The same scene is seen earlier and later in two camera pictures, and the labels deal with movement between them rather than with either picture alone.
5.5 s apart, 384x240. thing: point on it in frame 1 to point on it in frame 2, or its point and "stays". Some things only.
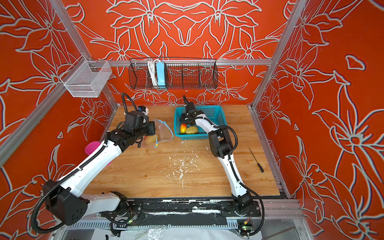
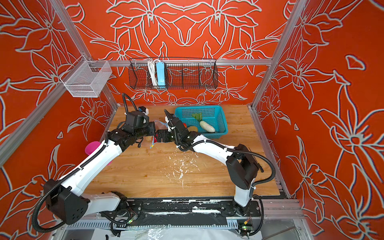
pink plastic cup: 91,147 stays
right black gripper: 182,118 to 164,139
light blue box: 160,74 stays
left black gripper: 151,125 stays
